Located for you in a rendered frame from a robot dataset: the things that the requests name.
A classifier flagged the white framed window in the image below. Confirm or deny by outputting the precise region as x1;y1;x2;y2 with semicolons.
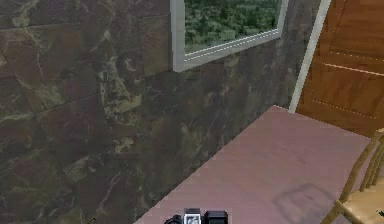
169;0;290;73

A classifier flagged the brown wooden room door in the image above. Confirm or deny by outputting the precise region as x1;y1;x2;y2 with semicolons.
288;0;384;138

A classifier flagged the light wooden chair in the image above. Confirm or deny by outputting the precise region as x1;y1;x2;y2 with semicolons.
319;127;384;224

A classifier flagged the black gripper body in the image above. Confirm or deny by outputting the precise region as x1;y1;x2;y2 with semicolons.
163;214;184;224

